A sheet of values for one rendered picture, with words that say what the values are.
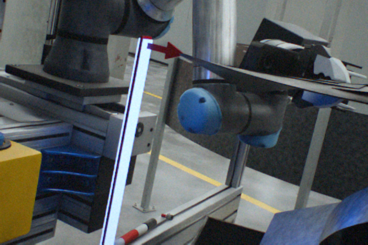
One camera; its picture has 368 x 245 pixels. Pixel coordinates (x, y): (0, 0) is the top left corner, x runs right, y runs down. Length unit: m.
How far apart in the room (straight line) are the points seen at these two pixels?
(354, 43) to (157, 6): 6.09
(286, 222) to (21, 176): 0.32
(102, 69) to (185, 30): 9.66
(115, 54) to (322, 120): 5.23
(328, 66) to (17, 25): 2.05
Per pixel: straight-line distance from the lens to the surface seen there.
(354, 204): 0.45
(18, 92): 1.30
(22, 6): 2.63
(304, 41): 1.25
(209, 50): 0.88
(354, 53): 7.22
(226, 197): 1.20
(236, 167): 1.25
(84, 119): 1.17
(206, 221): 0.99
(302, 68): 0.80
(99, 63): 1.21
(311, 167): 2.48
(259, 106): 0.94
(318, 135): 2.46
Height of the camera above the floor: 1.24
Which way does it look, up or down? 10 degrees down
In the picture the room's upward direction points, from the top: 12 degrees clockwise
